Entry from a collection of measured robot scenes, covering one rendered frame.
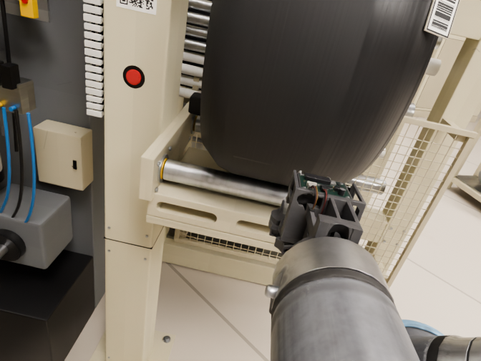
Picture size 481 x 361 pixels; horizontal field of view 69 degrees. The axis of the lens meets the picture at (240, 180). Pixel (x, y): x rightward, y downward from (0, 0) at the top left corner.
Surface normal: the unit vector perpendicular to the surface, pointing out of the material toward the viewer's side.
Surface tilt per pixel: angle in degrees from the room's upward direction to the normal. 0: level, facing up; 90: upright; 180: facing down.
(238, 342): 0
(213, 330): 0
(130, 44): 90
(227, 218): 90
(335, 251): 14
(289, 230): 83
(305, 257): 39
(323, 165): 118
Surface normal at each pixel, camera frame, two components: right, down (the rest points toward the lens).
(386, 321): 0.46, -0.81
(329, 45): -0.10, 0.40
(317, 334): -0.46, -0.84
